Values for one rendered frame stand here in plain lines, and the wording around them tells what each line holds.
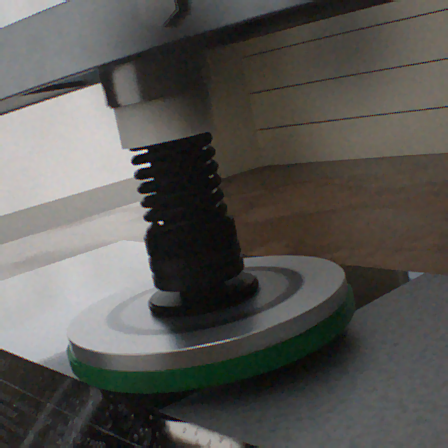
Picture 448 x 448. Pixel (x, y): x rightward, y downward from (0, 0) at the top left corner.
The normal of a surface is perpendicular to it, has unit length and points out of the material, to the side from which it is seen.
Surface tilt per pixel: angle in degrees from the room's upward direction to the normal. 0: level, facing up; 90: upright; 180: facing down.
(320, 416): 0
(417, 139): 90
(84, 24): 90
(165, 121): 90
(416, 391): 0
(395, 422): 0
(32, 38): 90
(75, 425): 45
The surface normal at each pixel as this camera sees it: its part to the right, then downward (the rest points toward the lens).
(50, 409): -0.67, -0.50
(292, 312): -0.21, -0.96
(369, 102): -0.76, 0.26
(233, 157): 0.62, 0.00
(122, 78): -0.49, 0.25
